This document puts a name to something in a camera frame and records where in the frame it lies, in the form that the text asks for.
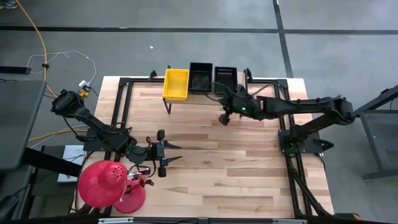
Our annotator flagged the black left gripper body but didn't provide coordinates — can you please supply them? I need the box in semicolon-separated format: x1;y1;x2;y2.
150;129;168;179

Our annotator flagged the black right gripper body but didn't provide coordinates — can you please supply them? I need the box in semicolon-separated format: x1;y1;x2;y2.
218;84;261;126

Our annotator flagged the wooden shelf with black legs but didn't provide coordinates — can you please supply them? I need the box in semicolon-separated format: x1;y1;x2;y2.
162;66;250;115

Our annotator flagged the red metal lamp clamp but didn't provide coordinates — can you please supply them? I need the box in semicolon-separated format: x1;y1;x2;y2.
126;164;155;189

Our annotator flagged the black aluminium crossbar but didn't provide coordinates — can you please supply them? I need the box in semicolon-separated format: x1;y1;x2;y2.
0;216;398;224

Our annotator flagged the large red lamp shade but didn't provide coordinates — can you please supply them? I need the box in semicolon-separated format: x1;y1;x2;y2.
76;159;128;208

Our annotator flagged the white box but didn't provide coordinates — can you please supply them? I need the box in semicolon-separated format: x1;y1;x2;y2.
57;144;87;184

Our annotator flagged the black metal beam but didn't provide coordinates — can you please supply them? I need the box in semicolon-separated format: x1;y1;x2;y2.
21;147;82;178

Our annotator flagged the dark grey desk top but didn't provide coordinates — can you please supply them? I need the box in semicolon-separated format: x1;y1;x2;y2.
0;80;48;171

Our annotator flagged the black and orange foot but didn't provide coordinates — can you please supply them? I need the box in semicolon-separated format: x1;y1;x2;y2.
334;212;362;221

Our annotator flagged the black flat floor bar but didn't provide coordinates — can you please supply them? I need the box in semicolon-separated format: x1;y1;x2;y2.
0;65;32;75

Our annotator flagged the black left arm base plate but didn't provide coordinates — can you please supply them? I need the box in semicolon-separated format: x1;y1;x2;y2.
82;126;127;153

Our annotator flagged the black aluminium rig frame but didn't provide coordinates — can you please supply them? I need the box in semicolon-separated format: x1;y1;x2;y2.
104;66;333;218

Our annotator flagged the silver metal bracket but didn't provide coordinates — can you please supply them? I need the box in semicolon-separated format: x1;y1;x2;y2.
98;217;135;224
272;218;308;224

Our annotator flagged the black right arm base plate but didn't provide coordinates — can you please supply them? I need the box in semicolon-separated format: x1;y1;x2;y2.
277;129;325;155

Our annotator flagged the yellow extension cable with plug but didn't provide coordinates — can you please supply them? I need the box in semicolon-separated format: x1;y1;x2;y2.
14;0;91;104

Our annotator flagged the black cable loop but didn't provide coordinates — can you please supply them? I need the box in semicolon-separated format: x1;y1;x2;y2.
313;138;335;152

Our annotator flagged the white charger with cable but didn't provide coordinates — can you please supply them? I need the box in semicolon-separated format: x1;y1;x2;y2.
25;49;98;89

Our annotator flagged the black metal table frame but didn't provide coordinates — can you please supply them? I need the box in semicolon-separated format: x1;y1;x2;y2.
342;84;398;181

